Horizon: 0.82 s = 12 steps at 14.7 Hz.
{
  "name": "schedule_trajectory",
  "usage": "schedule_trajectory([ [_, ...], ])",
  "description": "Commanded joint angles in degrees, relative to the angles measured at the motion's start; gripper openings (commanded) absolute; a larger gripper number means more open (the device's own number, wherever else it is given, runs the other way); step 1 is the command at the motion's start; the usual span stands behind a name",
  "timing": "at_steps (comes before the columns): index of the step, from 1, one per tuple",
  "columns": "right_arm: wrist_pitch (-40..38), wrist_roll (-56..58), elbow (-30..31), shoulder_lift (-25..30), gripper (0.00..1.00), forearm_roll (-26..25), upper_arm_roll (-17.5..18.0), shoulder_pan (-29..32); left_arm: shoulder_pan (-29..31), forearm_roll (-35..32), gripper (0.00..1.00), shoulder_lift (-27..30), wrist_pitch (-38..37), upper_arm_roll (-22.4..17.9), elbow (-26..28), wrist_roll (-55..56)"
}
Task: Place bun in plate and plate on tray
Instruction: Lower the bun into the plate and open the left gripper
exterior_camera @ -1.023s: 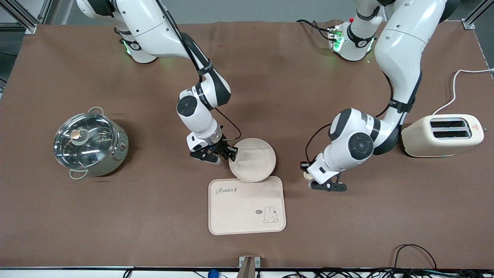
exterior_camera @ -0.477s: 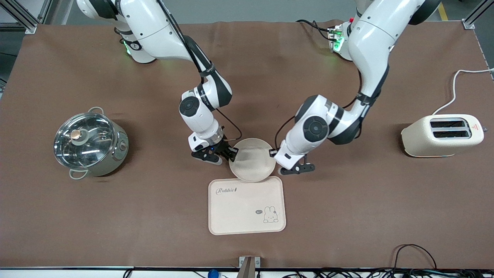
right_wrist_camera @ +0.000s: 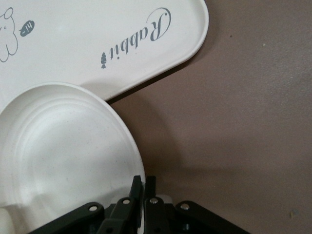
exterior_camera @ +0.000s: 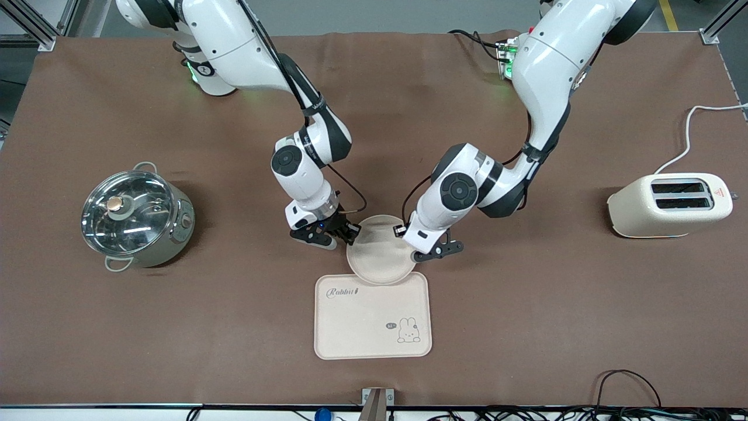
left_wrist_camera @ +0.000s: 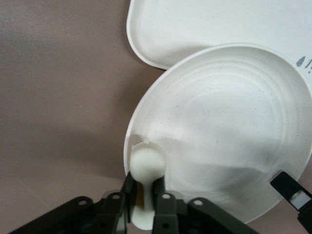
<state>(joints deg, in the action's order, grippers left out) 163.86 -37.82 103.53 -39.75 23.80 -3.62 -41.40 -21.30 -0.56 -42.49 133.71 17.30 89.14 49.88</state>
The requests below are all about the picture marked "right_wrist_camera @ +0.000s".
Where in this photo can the round cream plate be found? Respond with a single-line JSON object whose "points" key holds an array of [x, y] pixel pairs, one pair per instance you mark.
{"points": [[68, 151]]}

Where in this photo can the brown table cover mat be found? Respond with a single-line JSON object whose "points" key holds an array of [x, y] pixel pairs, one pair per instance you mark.
{"points": [[231, 122]]}

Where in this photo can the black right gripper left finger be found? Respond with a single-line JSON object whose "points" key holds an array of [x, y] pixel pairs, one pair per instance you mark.
{"points": [[122, 214]]}

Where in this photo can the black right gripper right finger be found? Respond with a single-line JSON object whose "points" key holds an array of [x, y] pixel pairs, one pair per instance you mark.
{"points": [[158, 217]]}

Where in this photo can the cream rabbit print tray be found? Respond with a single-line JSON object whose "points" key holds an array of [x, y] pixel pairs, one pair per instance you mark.
{"points": [[85, 44]]}

